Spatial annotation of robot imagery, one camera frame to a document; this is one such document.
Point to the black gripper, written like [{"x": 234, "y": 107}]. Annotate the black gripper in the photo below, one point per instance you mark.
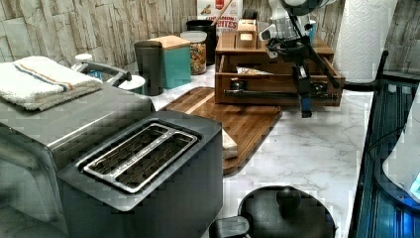
[{"x": 296, "y": 51}]

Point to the wooden drawer with black handle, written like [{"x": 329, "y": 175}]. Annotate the wooden drawer with black handle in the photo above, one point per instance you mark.
[{"x": 274, "y": 89}]

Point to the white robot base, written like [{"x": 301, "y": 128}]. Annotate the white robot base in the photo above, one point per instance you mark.
[{"x": 397, "y": 168}]

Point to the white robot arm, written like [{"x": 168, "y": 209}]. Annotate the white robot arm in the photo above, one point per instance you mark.
[{"x": 288, "y": 37}]

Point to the snack bag in drawer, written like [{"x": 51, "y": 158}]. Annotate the snack bag in drawer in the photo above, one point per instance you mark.
[{"x": 246, "y": 70}]

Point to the wooden drawer cabinet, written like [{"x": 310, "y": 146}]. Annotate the wooden drawer cabinet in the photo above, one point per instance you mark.
[{"x": 229, "y": 56}]

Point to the blue spice shaker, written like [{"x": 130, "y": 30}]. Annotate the blue spice shaker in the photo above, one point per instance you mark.
[{"x": 312, "y": 31}]

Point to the wooden cutting board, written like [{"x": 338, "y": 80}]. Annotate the wooden cutting board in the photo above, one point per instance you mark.
[{"x": 247, "y": 125}]

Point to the small wooden box holder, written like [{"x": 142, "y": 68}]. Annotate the small wooden box holder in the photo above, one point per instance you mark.
[{"x": 246, "y": 36}]

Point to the white paper towel roll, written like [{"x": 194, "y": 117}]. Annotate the white paper towel roll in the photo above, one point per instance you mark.
[{"x": 363, "y": 32}]

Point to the white block on board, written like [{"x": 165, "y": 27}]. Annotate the white block on board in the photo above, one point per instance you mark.
[{"x": 230, "y": 148}]

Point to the glass jar of cereal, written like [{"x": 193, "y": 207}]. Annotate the glass jar of cereal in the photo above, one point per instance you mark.
[{"x": 197, "y": 40}]

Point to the cinnamon bites cereal box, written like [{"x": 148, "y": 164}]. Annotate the cinnamon bites cereal box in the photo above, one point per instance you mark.
[{"x": 211, "y": 9}]

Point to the black pot lid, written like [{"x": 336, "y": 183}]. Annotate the black pot lid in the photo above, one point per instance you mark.
[{"x": 283, "y": 211}]

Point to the teal canister with wooden lid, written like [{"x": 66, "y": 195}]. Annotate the teal canister with wooden lid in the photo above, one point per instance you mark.
[{"x": 176, "y": 61}]

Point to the dark grey cylindrical canister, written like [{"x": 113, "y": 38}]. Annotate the dark grey cylindrical canister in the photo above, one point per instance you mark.
[{"x": 149, "y": 60}]

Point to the black two-slot toaster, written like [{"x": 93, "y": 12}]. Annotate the black two-slot toaster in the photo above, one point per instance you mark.
[{"x": 160, "y": 178}]

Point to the white striped folded towel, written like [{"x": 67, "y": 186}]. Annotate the white striped folded towel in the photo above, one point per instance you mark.
[{"x": 40, "y": 83}]

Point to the black pan handle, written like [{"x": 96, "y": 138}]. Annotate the black pan handle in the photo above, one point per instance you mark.
[{"x": 231, "y": 227}]

